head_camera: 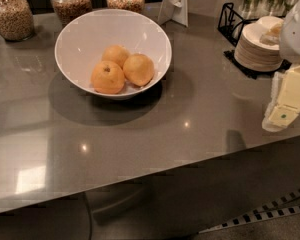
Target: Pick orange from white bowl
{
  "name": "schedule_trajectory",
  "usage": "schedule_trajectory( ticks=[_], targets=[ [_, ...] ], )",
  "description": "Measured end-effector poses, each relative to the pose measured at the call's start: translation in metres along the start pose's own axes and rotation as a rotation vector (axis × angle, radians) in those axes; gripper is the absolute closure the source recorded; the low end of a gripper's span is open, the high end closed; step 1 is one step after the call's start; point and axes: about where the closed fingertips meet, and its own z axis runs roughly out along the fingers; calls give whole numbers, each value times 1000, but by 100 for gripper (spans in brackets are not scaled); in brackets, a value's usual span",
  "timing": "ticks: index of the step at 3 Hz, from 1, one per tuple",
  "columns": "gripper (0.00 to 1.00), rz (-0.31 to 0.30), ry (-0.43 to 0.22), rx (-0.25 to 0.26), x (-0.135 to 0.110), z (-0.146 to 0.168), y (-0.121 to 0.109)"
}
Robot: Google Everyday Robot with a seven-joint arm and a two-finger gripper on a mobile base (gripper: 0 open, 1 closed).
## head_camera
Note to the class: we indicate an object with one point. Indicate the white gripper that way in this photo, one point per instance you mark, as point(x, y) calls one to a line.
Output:
point(296, 34)

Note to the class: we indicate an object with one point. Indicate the orange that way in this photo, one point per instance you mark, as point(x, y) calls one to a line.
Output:
point(116, 53)
point(107, 77)
point(138, 69)

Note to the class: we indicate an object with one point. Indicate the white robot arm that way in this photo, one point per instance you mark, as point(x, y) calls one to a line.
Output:
point(289, 46)

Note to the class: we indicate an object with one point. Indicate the white ceramic bowl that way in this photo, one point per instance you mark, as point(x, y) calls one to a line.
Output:
point(80, 45)

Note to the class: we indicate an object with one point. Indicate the stack of white plates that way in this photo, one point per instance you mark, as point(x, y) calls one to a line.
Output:
point(255, 55)

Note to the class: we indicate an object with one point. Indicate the black white striped tape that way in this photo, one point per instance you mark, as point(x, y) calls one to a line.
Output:
point(281, 207)

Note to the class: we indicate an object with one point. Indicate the glass cups in background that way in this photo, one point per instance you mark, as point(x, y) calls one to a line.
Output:
point(253, 9)

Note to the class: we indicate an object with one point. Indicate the white folded sign card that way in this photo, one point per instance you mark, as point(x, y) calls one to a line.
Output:
point(175, 10)

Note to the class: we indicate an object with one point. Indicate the middle glass cereal jar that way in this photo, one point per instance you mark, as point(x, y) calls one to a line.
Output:
point(68, 10)

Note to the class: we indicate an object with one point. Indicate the left glass cereal jar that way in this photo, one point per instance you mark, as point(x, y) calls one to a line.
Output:
point(16, 20)

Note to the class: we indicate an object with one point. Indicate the black wire rack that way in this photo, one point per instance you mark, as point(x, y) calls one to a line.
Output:
point(230, 25)

